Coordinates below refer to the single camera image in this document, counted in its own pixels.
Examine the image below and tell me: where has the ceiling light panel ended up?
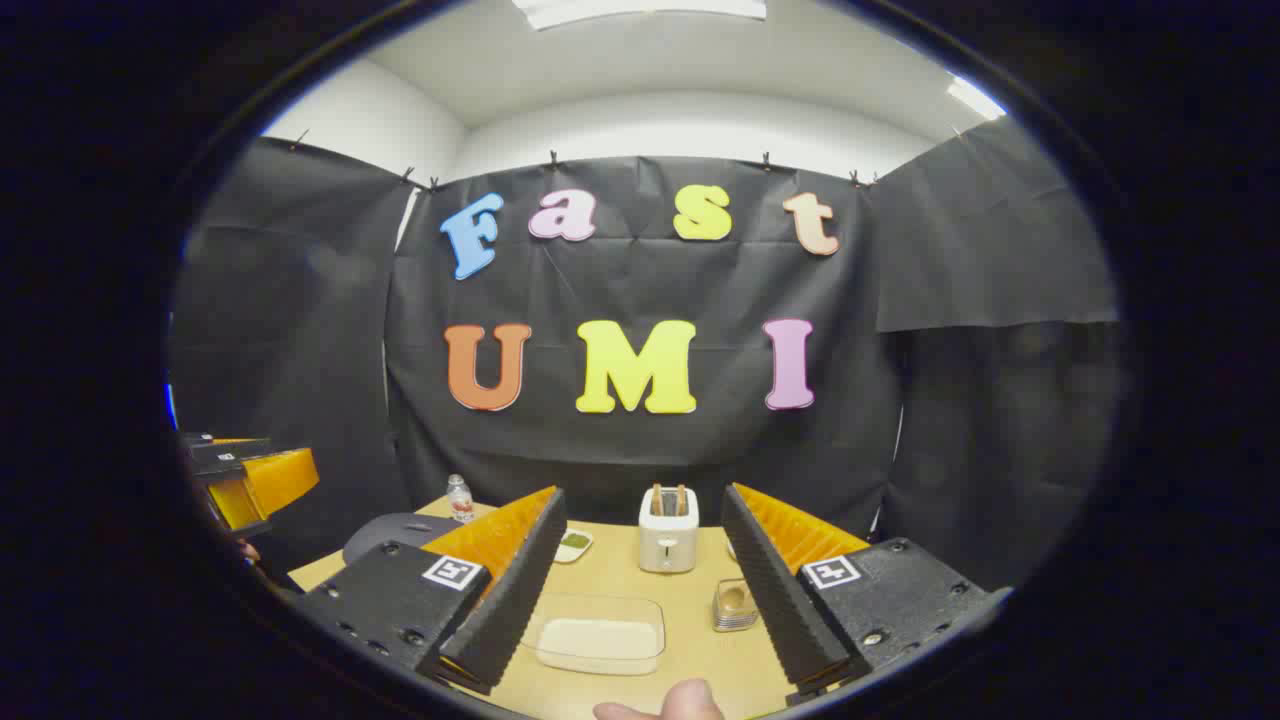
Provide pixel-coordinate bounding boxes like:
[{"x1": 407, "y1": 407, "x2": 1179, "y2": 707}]
[
  {"x1": 946, "y1": 75, "x2": 1008, "y2": 122},
  {"x1": 512, "y1": 0, "x2": 769, "y2": 31}
]

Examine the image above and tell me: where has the white rice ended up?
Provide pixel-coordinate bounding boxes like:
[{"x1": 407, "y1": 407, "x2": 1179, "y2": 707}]
[{"x1": 538, "y1": 618, "x2": 661, "y2": 669}]

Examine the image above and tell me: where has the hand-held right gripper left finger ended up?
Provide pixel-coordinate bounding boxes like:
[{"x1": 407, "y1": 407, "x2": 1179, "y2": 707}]
[{"x1": 298, "y1": 486, "x2": 569, "y2": 696}]

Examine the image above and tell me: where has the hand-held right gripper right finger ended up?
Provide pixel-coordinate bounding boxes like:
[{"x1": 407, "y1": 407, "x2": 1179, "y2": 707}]
[{"x1": 720, "y1": 482, "x2": 1013, "y2": 709}]

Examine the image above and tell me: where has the clear chopstick holder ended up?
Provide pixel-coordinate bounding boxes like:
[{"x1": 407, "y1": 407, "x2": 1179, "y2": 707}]
[{"x1": 712, "y1": 577, "x2": 761, "y2": 634}]

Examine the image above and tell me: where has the white toaster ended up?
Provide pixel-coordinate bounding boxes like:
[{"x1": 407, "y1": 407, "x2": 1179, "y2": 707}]
[{"x1": 638, "y1": 487, "x2": 700, "y2": 574}]

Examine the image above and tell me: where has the black backdrop cloth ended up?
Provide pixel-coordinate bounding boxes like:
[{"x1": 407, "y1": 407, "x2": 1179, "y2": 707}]
[{"x1": 170, "y1": 118, "x2": 1121, "y2": 591}]

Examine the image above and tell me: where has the clear glass tray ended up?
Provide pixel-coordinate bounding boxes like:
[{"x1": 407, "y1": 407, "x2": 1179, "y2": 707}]
[{"x1": 520, "y1": 593, "x2": 667, "y2": 677}]

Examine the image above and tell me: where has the dark grey rice cooker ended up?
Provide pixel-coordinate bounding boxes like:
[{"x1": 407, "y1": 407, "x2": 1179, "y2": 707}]
[{"x1": 343, "y1": 512, "x2": 463, "y2": 567}]

